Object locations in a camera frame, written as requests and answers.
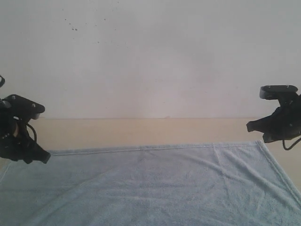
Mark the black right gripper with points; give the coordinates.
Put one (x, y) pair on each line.
(283, 124)

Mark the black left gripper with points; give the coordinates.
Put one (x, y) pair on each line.
(16, 143)

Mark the light blue terry towel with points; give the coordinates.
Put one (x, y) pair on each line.
(216, 184)

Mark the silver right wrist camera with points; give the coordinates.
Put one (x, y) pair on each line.
(273, 92)

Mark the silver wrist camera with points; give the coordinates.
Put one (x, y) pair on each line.
(22, 107)
(273, 92)

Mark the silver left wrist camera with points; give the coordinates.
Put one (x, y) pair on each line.
(22, 107)

